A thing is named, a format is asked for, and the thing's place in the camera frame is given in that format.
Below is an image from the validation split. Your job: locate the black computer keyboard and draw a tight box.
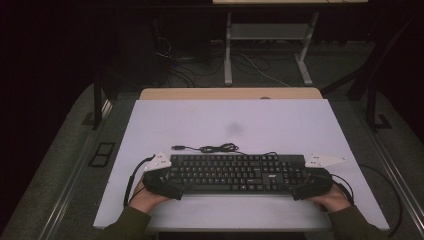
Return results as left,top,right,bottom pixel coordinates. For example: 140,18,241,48
166,153,313,196

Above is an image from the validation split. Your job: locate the person's left hand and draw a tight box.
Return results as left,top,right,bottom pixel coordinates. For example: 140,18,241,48
129,178,172,214

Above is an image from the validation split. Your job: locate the grey metal desk frame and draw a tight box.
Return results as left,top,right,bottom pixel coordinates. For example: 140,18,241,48
223,11,320,87

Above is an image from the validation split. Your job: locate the long black floor cable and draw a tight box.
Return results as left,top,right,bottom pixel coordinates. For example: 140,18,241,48
357,163,403,238

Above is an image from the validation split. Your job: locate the aluminium rail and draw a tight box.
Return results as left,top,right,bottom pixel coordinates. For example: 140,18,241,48
37,99,114,240
352,106,424,231

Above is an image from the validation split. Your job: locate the black floor outlet box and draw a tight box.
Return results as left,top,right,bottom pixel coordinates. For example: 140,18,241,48
87,141,117,168

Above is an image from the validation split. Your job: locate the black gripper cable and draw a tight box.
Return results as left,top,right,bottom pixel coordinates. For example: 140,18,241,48
329,173,355,206
123,154,157,208

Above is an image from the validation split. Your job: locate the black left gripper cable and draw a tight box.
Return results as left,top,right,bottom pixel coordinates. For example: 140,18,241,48
123,154,157,208

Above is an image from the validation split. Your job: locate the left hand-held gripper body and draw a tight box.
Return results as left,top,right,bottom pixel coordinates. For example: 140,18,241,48
142,152,175,196

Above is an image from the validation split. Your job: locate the person's right hand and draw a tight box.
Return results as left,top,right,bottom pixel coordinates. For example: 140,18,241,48
308,183,353,214

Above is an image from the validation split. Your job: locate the white board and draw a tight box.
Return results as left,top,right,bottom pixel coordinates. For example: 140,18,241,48
93,98,390,232

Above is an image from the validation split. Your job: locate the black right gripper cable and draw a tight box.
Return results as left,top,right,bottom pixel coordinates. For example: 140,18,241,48
329,173,355,206

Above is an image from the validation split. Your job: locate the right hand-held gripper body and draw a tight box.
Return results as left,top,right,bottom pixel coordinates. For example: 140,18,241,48
301,152,348,198

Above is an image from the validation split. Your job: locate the black keyboard cable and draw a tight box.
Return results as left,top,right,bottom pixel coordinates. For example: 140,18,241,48
171,142,280,158

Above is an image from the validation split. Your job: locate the wooden table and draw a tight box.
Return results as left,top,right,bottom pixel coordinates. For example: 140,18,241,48
139,87,324,101

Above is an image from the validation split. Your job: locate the black metal stand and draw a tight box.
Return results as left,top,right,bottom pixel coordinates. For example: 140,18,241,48
365,81,393,133
91,71,105,131

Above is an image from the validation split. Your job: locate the white floor cable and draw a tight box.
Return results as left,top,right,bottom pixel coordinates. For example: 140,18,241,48
239,53,292,88

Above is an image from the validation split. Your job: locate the tangle of black floor cables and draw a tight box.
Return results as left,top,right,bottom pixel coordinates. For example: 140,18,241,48
154,35,225,88

